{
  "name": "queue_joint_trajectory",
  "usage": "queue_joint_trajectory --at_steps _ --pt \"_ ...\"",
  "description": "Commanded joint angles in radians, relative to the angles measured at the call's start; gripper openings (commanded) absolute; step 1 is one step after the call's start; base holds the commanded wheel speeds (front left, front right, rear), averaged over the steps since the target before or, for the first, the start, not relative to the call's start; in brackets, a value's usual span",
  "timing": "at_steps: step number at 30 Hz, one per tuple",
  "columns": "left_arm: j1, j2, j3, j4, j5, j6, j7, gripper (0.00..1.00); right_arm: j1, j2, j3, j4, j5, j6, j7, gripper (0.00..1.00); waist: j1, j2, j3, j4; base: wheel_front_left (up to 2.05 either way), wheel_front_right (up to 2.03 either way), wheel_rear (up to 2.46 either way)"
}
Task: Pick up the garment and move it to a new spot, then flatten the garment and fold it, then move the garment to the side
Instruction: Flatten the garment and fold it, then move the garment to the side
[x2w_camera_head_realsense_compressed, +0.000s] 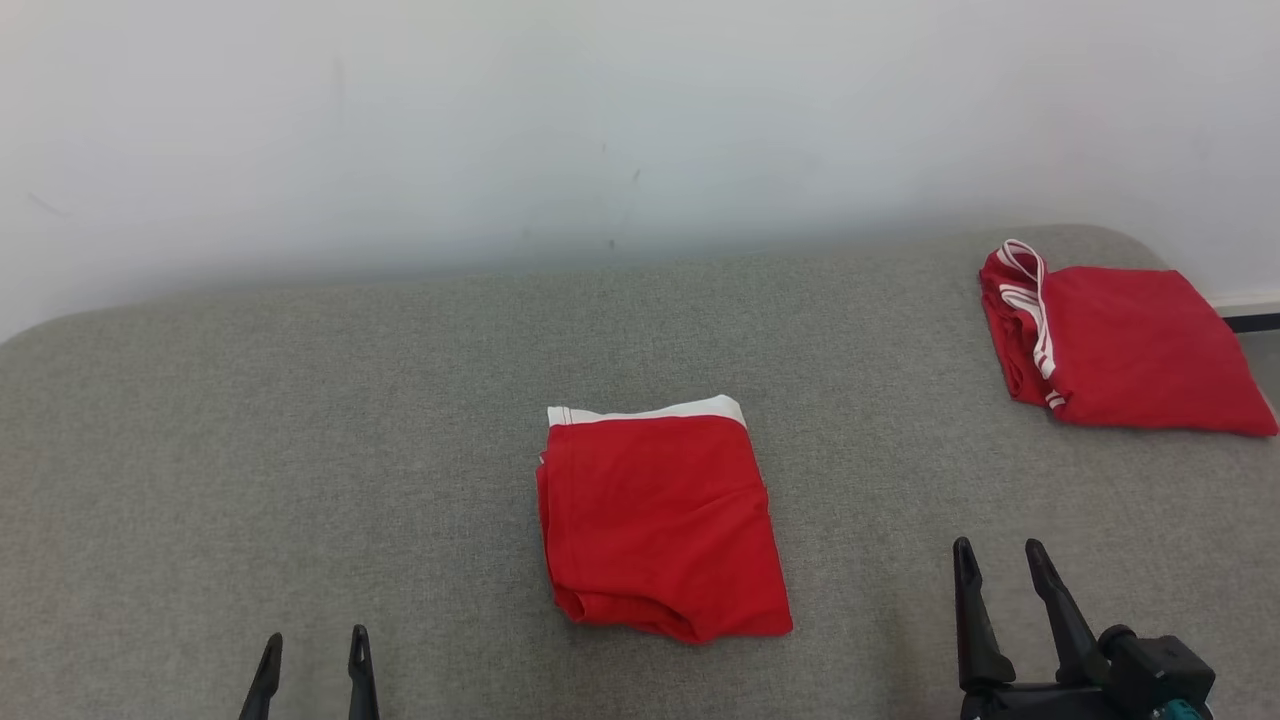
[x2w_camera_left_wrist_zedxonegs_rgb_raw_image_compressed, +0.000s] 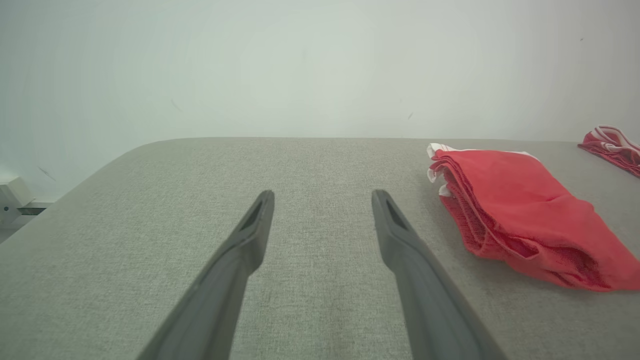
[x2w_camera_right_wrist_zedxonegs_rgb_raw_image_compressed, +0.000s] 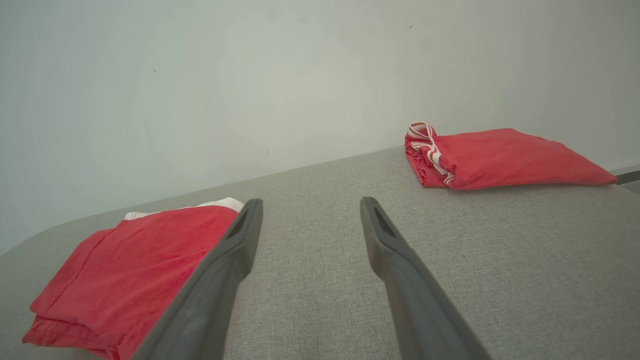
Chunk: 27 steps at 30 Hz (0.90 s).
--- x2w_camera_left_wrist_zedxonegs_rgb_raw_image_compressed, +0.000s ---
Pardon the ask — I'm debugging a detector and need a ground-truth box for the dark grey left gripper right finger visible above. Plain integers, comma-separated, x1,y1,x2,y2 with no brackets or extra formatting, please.
371,189,508,360

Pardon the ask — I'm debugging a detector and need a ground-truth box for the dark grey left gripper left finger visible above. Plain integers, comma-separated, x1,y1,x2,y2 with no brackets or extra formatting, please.
137,190,275,360

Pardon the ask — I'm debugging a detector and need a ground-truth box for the red and white jersey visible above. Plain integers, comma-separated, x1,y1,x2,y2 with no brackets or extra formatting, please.
577,125,640,179
426,143,640,293

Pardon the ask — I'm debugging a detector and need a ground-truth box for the white plastic box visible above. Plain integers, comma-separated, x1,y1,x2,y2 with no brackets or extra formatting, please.
0,176,36,229

